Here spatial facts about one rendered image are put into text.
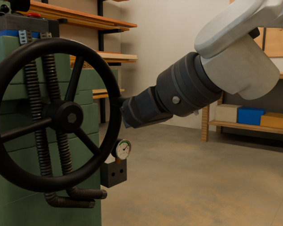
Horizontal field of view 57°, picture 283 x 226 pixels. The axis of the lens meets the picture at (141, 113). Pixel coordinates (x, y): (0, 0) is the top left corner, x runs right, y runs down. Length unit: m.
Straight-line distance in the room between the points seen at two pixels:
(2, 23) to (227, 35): 0.42
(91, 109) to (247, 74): 0.50
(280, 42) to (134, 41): 2.26
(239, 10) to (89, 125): 0.54
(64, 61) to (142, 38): 3.95
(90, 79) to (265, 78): 0.50
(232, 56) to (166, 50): 3.89
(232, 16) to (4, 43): 0.40
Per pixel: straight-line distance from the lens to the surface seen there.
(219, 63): 0.37
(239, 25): 0.35
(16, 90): 0.56
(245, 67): 0.38
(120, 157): 0.79
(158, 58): 4.32
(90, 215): 0.87
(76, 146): 0.76
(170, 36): 4.24
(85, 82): 0.75
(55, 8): 3.26
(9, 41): 0.56
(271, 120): 3.27
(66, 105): 0.49
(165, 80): 0.42
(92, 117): 0.78
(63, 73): 0.60
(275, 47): 3.70
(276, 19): 0.35
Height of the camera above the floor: 0.90
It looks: 10 degrees down
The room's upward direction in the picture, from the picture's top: straight up
